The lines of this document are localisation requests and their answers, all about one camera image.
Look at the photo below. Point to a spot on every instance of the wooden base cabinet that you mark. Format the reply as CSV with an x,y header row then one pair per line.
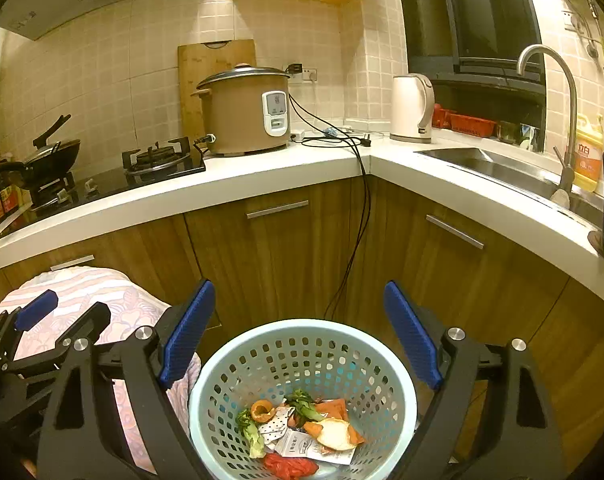
x,y
292,255

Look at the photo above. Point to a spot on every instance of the steel sink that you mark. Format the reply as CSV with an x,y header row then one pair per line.
x,y
487,162

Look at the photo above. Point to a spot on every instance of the large orange peel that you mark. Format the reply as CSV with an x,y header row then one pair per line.
x,y
334,432

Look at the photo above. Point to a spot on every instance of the dark window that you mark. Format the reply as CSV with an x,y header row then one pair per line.
x,y
482,10

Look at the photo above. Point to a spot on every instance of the white dotted wrapper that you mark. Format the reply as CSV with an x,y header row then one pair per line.
x,y
277,427

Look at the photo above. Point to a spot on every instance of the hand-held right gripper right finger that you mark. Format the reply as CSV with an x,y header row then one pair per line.
x,y
412,337

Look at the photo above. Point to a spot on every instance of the white electric kettle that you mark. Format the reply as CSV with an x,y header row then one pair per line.
x,y
407,110

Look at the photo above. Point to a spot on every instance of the black glass cooktop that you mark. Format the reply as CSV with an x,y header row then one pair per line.
x,y
102,186

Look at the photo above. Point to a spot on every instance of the black gas burner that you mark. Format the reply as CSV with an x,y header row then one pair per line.
x,y
157,157
49,190

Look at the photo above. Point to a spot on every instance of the red plastic wrapper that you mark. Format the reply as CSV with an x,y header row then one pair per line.
x,y
289,465

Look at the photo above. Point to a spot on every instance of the wooden cutting board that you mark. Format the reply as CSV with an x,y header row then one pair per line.
x,y
217,65

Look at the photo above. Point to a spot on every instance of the brown rice cooker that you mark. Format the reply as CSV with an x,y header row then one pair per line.
x,y
237,115

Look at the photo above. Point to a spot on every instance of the black wok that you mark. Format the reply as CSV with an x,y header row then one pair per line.
x,y
57,155

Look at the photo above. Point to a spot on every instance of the yellow dish soap bottle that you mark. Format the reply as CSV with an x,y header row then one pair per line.
x,y
587,160

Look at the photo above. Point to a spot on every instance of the light blue perforated basket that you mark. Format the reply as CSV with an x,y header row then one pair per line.
x,y
222,375

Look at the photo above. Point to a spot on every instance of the red dish rack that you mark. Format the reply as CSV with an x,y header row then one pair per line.
x,y
464,122

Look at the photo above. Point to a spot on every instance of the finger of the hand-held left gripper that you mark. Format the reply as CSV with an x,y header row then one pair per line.
x,y
93,317
37,308

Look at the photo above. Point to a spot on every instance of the white power strip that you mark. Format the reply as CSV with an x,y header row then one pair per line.
x,y
298,135

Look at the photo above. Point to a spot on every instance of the white printed packet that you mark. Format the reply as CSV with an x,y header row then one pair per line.
x,y
302,448

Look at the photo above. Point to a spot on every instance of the green vegetable scrap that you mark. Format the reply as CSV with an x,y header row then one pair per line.
x,y
304,405
249,432

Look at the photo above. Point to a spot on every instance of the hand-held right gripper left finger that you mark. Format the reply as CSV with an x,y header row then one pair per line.
x,y
188,335

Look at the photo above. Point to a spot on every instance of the metal faucet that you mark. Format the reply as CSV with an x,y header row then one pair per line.
x,y
564,180

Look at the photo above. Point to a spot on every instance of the wall utensil rack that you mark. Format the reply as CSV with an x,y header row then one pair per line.
x,y
589,15

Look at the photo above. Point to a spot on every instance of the wall socket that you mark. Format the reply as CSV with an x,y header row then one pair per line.
x,y
308,76

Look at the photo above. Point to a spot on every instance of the small curled orange peel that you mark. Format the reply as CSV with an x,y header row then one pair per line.
x,y
259,410

